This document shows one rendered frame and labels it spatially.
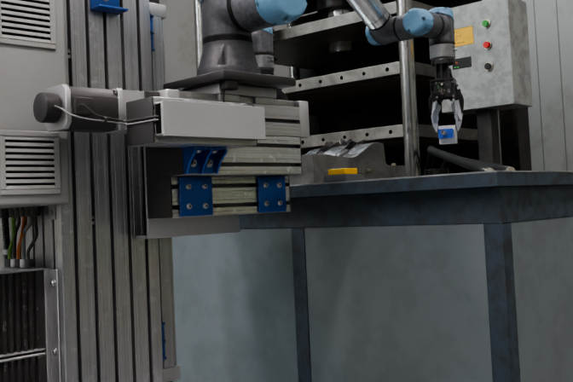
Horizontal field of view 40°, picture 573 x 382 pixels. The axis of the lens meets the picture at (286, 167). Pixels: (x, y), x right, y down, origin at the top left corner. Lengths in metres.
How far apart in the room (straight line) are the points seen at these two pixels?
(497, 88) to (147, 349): 1.70
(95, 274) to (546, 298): 1.16
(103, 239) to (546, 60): 3.57
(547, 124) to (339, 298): 2.81
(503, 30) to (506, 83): 0.19
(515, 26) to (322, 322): 1.36
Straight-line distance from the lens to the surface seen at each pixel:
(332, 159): 2.42
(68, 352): 1.76
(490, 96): 3.02
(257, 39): 2.39
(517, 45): 3.06
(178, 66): 5.24
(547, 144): 4.87
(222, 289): 2.62
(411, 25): 2.30
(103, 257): 1.78
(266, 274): 2.47
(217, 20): 1.84
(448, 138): 2.37
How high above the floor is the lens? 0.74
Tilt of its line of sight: 3 degrees up
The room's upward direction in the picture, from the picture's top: 3 degrees counter-clockwise
